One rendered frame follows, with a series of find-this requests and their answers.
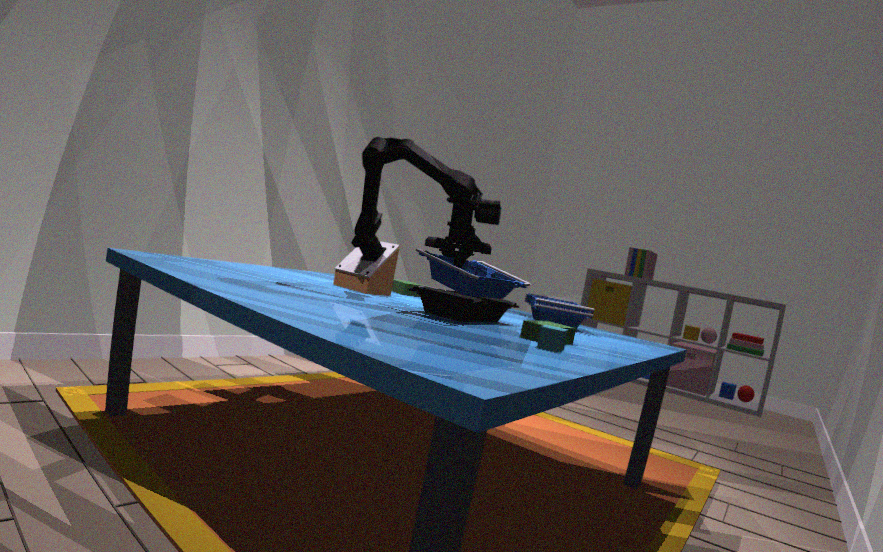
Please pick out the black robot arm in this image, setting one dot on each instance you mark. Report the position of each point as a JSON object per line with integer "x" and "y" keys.
{"x": 459, "y": 186}

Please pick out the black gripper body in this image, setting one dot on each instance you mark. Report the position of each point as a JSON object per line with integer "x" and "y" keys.
{"x": 459, "y": 232}

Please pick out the green rectangular block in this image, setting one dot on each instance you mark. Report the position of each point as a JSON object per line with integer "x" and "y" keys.
{"x": 401, "y": 287}
{"x": 531, "y": 330}

